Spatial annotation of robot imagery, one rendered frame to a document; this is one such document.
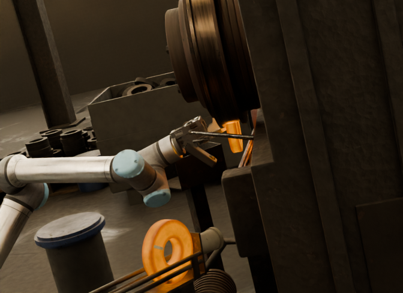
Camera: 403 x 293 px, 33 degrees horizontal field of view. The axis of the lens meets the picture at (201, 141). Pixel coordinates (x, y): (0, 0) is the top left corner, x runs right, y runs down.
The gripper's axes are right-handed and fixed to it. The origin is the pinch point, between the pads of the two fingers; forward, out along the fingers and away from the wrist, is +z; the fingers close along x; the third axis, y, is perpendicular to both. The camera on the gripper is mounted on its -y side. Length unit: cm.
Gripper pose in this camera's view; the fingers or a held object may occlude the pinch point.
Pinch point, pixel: (231, 123)
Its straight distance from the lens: 227.1
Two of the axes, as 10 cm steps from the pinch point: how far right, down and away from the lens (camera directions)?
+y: -4.9, -8.6, -1.6
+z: 8.7, -4.5, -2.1
